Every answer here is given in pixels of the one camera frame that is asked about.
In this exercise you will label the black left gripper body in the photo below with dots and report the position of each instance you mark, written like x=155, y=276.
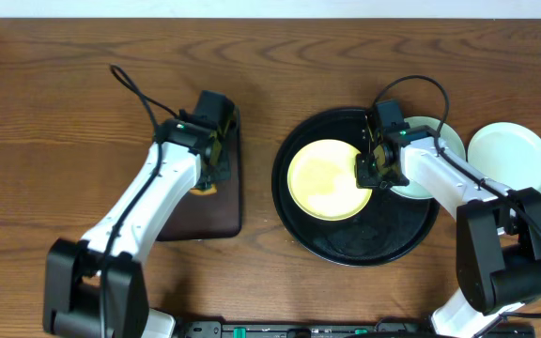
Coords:
x=219, y=170

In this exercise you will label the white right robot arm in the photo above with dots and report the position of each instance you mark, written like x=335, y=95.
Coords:
x=498, y=229

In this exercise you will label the round black tray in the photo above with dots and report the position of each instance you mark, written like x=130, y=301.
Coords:
x=388, y=227

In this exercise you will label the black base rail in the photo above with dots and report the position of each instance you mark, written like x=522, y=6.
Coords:
x=215, y=329

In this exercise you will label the yellow green scrub sponge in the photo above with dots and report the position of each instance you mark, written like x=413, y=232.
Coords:
x=204, y=191

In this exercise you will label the black rectangular tray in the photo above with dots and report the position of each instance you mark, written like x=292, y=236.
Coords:
x=215, y=213

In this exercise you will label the yellow plate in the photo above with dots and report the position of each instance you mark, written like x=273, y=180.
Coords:
x=321, y=180

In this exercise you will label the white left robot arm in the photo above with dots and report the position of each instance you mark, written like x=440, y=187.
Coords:
x=188, y=188

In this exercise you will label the green plate with red smear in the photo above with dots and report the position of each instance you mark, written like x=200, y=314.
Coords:
x=452, y=140

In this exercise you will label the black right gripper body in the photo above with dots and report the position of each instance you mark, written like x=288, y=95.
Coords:
x=370, y=175

